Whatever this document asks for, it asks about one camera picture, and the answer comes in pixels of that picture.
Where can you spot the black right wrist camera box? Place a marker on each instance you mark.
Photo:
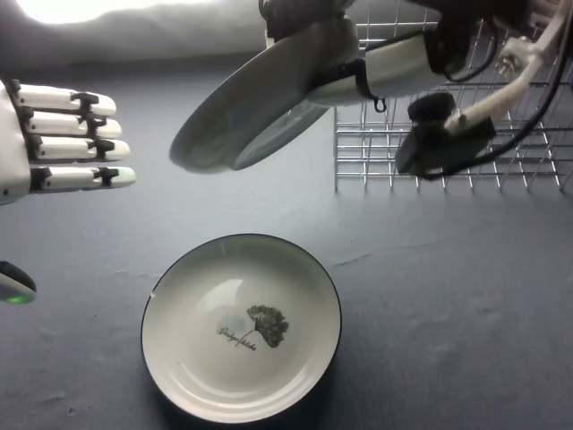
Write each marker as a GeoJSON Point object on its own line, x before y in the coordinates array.
{"type": "Point", "coordinates": [438, 148]}

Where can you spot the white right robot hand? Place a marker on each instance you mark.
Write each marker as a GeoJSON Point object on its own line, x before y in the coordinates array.
{"type": "Point", "coordinates": [398, 62]}

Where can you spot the white cloth sheet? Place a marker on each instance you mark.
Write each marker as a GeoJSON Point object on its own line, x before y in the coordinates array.
{"type": "Point", "coordinates": [156, 31]}

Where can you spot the grey tablecloth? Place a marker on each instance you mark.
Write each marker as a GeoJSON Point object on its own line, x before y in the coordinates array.
{"type": "Point", "coordinates": [447, 291]}

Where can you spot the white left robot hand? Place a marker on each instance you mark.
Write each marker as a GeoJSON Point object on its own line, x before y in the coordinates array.
{"type": "Point", "coordinates": [53, 148]}

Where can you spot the white plate with black rim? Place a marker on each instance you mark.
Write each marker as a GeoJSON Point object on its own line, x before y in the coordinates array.
{"type": "Point", "coordinates": [233, 291]}
{"type": "Point", "coordinates": [250, 107]}

